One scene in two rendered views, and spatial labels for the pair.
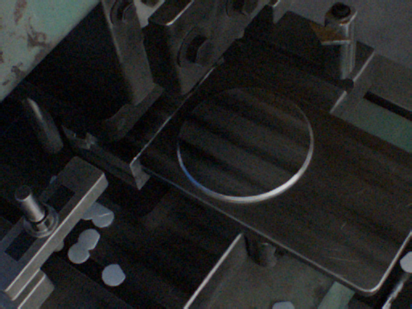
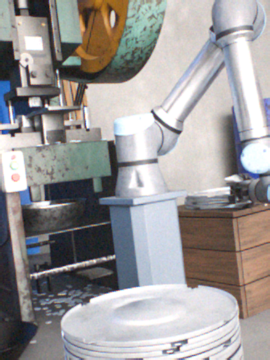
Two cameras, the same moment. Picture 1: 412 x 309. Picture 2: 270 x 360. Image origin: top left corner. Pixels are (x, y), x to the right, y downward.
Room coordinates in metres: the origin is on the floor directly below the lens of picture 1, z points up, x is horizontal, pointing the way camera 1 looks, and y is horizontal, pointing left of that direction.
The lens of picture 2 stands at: (-1.43, -0.91, 0.55)
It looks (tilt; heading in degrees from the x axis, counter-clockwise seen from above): 3 degrees down; 18
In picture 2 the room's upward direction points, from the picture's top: 7 degrees counter-clockwise
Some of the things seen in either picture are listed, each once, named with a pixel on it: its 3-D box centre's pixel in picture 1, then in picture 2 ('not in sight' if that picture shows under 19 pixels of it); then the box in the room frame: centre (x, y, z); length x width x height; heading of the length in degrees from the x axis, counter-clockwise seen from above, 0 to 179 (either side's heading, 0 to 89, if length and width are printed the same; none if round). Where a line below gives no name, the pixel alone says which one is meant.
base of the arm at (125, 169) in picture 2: not in sight; (139, 177); (-0.06, -0.49, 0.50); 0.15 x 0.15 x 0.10
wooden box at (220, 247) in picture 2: not in sight; (229, 249); (0.43, -0.65, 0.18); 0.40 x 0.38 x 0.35; 56
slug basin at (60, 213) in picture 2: not in sight; (47, 214); (0.46, 0.10, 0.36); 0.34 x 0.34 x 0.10
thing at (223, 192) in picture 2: not in sight; (227, 191); (0.40, -0.67, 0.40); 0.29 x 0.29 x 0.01
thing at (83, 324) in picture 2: not in sight; (149, 310); (-0.65, -0.66, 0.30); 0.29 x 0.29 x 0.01
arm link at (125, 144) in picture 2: not in sight; (136, 137); (-0.06, -0.49, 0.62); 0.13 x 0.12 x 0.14; 171
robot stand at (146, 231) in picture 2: not in sight; (150, 271); (-0.06, -0.49, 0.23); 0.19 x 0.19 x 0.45; 52
